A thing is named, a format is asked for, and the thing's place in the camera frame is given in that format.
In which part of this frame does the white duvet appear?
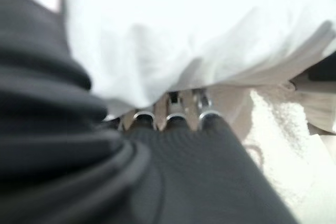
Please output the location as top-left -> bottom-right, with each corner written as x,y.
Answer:
34,0 -> 336,120

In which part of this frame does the white fringed textured blanket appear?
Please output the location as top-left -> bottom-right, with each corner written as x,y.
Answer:
243,89 -> 336,209

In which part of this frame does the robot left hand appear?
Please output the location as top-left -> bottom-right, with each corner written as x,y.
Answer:
0,0 -> 297,224

